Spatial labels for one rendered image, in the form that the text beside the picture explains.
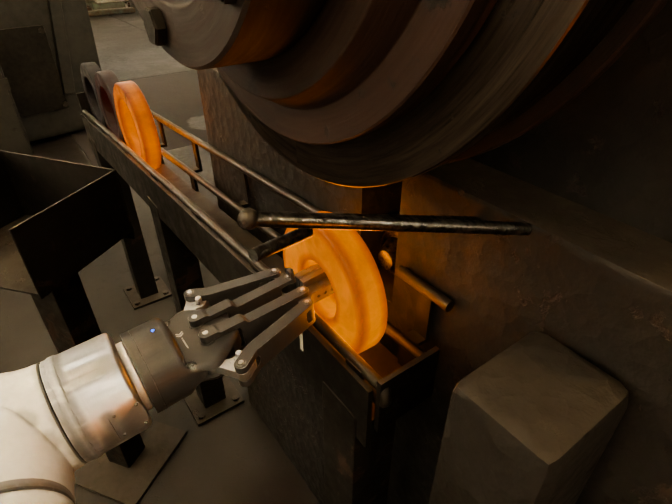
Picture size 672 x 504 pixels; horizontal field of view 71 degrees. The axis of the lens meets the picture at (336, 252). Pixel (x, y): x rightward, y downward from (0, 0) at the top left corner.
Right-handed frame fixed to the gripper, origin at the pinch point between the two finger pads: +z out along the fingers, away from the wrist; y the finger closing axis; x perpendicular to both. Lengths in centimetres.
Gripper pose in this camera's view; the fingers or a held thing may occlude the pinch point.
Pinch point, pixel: (328, 275)
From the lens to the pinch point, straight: 49.4
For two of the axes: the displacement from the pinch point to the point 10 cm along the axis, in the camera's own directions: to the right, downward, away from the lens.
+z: 8.1, -4.0, 4.3
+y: 5.8, 4.6, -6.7
